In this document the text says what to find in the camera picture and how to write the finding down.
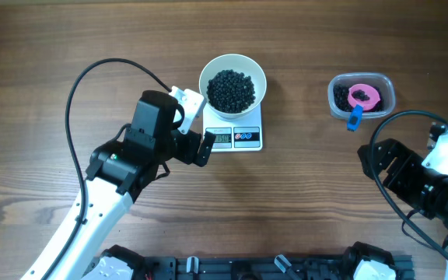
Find white digital kitchen scale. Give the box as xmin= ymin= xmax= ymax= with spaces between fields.
xmin=203 ymin=104 xmax=264 ymax=152

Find clear plastic container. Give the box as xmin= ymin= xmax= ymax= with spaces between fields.
xmin=327 ymin=72 xmax=396 ymax=120

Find black beans in bowl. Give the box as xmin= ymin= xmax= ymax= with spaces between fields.
xmin=207 ymin=69 xmax=256 ymax=114

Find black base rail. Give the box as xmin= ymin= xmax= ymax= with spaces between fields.
xmin=91 ymin=244 xmax=415 ymax=280

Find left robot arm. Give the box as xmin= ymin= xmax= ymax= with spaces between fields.
xmin=23 ymin=87 xmax=215 ymax=279

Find left black camera cable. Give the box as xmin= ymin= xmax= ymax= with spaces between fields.
xmin=39 ymin=58 xmax=173 ymax=280

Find pink scoop blue handle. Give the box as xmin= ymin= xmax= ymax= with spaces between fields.
xmin=347 ymin=84 xmax=381 ymax=131

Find white round bowl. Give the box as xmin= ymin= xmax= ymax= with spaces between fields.
xmin=199 ymin=54 xmax=268 ymax=119

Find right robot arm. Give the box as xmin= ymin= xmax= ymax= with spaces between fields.
xmin=357 ymin=133 xmax=448 ymax=253

